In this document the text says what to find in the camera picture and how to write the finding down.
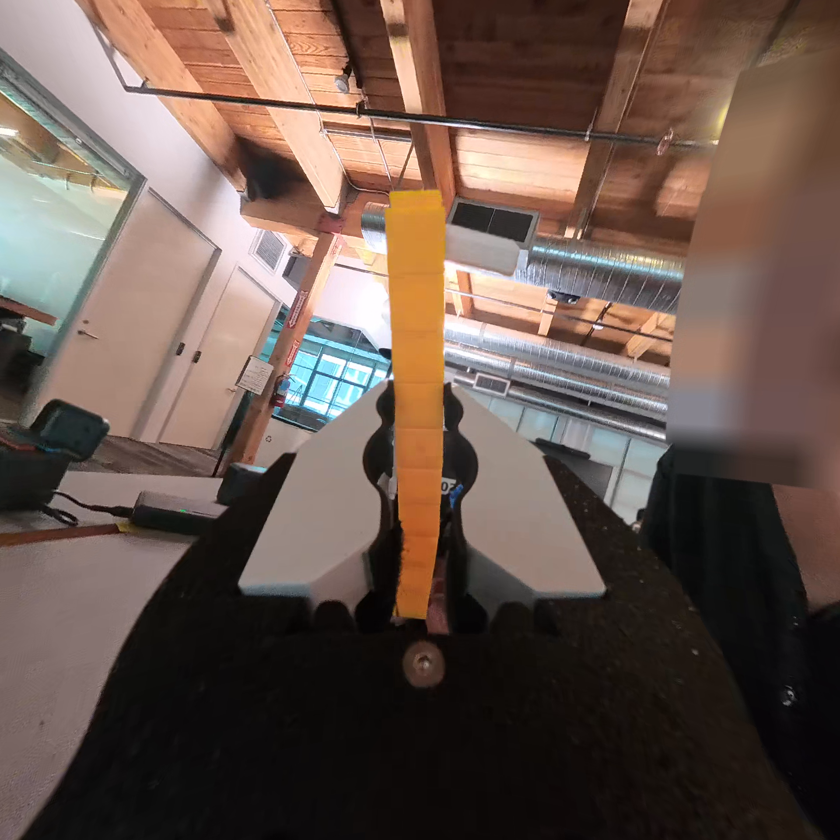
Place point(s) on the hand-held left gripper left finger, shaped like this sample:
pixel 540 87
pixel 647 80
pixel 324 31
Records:
pixel 315 525

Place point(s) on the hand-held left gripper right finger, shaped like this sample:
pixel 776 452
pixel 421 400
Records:
pixel 525 525

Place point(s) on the yellow block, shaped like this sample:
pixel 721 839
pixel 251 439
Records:
pixel 417 328

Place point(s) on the black adapter cube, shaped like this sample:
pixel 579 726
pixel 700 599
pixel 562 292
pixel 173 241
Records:
pixel 239 482

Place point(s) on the fire extinguisher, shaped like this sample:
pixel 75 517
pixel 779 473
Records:
pixel 281 390

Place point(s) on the black power bank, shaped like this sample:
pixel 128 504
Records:
pixel 174 513

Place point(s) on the paper notice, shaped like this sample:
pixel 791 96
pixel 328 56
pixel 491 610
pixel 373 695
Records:
pixel 256 374

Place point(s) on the dark ceiling vent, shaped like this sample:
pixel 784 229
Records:
pixel 492 229

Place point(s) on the white double doors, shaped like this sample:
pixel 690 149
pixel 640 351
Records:
pixel 144 315

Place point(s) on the black charging case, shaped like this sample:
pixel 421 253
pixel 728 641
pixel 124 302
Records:
pixel 39 453

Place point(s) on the black ceiling rod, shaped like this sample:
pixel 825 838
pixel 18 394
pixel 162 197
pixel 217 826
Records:
pixel 459 121

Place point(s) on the white wall vent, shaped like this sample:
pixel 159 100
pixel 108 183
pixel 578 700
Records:
pixel 491 384

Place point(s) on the wooden support post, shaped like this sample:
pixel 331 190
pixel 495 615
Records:
pixel 295 328

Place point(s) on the wide silver air duct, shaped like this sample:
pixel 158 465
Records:
pixel 604 269

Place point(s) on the grey wall vent grille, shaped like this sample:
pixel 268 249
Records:
pixel 269 249

